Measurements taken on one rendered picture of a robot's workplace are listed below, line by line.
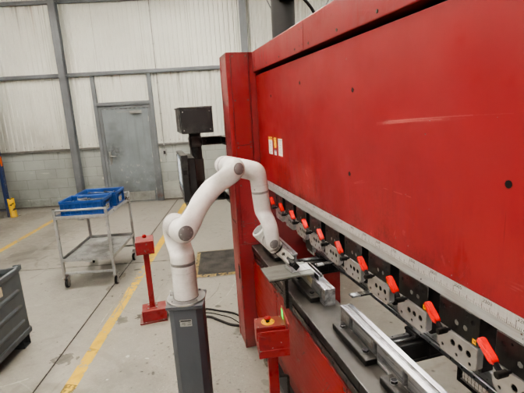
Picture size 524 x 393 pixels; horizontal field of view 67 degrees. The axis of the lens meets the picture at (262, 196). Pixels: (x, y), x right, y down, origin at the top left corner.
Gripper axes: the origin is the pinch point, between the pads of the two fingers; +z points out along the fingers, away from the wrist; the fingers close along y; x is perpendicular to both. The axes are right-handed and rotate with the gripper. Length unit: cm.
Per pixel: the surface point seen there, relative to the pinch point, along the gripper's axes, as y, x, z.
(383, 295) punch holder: -81, -10, -15
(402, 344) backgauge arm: -65, -4, 28
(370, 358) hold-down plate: -75, 10, 8
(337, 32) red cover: -49, -73, -88
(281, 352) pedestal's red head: -25.2, 37.9, 13.4
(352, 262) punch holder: -57, -14, -16
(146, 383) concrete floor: 79, 131, 24
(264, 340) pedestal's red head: -23.0, 38.9, 1.9
